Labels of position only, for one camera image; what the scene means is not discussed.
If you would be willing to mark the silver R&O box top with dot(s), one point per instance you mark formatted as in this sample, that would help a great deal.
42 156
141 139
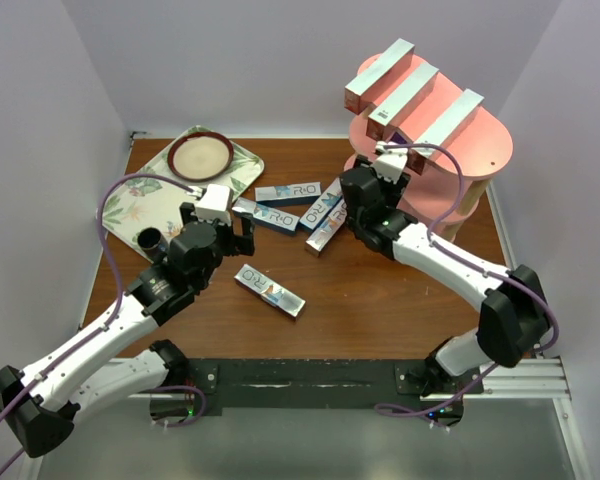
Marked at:
288 195

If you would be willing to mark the red 3D toothpaste box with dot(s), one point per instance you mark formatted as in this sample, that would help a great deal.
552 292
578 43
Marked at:
367 85

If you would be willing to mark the silver R&O box diagonal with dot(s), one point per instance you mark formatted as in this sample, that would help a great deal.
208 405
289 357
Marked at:
321 207

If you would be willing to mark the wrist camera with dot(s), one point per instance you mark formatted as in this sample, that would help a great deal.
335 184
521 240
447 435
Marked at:
391 160
212 203

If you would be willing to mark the silver R&O box front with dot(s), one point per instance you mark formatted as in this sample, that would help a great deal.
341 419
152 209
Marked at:
270 292

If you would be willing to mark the purple toothpaste box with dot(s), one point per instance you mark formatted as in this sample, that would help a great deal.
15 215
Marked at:
399 140

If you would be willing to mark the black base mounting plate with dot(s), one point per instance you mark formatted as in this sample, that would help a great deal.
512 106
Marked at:
315 384

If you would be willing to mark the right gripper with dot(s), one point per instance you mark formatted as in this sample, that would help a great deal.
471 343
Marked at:
394 191

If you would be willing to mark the red rimmed beige plate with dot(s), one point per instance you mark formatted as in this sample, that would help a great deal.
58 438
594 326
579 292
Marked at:
200 156

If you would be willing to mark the aluminium frame rail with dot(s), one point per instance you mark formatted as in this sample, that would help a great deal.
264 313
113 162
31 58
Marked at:
517 424

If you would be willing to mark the dark small cup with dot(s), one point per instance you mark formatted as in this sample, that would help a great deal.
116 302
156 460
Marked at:
153 244

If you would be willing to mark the dark red toothpaste box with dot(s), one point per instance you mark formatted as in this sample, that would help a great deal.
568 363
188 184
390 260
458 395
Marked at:
444 130

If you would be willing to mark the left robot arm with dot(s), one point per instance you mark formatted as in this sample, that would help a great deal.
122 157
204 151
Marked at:
43 402

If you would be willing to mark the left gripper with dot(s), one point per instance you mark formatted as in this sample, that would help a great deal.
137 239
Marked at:
237 243

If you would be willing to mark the plain silver toothpaste box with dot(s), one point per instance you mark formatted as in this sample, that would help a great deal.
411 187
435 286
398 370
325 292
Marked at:
383 121

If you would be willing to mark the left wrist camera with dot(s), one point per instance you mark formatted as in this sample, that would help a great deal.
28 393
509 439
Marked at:
212 203

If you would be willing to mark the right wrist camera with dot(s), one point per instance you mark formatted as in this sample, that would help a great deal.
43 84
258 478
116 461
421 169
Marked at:
391 160

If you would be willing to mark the silver r&o box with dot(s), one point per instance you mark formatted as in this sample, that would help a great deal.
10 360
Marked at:
288 195
325 232
266 216
270 292

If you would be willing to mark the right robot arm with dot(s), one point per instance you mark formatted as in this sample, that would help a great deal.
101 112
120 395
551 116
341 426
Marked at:
512 307

